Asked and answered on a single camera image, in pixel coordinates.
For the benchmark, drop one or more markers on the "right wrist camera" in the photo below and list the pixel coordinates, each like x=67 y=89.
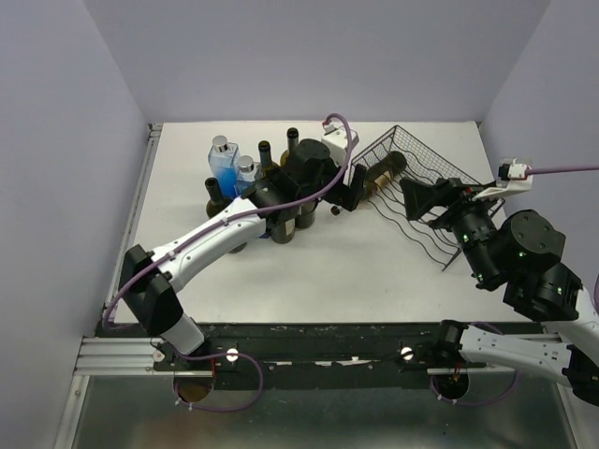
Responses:
x=512 y=179

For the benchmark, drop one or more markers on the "rear tall green bottle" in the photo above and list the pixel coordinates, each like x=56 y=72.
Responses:
x=292 y=141

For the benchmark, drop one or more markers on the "green bottle grey foil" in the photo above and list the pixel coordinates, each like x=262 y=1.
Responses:
x=283 y=229

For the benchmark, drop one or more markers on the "tall blue glass bottle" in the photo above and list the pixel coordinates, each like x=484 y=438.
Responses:
x=222 y=158

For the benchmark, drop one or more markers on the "short blue glass bottle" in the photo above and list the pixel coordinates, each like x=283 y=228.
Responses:
x=248 y=171

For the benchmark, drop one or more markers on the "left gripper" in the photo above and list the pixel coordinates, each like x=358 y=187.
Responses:
x=349 y=196

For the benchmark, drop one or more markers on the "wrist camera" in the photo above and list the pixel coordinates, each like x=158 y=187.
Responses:
x=336 y=139
x=512 y=179

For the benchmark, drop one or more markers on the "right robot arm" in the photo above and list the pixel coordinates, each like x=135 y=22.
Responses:
x=523 y=256

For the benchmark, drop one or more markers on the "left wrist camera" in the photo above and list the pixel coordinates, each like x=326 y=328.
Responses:
x=336 y=139

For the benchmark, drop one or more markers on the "black mounting base plate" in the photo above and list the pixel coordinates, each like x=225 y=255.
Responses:
x=241 y=357

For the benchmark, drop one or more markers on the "green wine bottle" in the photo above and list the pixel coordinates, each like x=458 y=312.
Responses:
x=217 y=200
x=382 y=173
x=306 y=215

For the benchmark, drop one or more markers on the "black wire wine rack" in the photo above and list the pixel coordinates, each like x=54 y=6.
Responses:
x=401 y=174

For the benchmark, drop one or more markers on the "dark green bottle left rear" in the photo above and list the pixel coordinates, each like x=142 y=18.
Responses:
x=267 y=159

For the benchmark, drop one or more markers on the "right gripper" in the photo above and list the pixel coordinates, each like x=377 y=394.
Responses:
x=418 y=196

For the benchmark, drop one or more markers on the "aluminium rail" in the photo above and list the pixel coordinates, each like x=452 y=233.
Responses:
x=114 y=357

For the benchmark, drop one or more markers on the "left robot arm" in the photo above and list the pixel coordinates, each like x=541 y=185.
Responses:
x=151 y=280

